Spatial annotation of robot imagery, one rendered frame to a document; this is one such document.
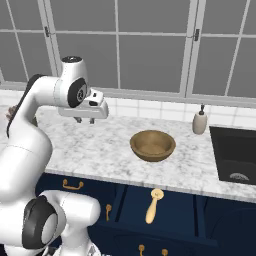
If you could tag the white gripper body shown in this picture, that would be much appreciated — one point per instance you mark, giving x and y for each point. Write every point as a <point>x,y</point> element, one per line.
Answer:
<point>90,112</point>

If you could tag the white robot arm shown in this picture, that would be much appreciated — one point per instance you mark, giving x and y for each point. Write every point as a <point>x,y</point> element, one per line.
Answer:
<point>23,156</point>

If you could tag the navy drawer front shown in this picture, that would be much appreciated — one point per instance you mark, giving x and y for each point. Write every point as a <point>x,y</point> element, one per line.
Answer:
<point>93,190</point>

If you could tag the navy open drawer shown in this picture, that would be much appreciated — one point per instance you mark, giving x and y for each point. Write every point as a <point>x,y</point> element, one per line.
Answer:
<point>180,213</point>

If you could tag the brown wooden bowl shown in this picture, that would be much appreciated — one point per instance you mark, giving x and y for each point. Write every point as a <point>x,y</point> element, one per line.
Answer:
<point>152,146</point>

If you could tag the dark brown object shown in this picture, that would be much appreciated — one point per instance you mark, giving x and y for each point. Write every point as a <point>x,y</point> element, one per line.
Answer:
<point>11,113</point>

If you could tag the white framed window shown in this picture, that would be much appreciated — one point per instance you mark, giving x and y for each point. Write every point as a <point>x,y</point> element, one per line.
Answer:
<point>150,50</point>

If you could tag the beige soap dispenser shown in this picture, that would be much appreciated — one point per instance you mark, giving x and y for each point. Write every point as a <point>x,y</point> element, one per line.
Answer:
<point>199,123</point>

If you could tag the brass knob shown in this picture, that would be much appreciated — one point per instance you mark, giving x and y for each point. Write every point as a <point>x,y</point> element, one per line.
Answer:
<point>164,252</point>
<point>141,248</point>

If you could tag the black sink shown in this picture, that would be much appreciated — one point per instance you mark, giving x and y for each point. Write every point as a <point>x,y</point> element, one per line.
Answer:
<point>235,156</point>

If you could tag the navy cupboard door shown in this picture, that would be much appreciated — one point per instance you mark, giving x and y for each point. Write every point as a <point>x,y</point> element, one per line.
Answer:
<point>233,230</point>

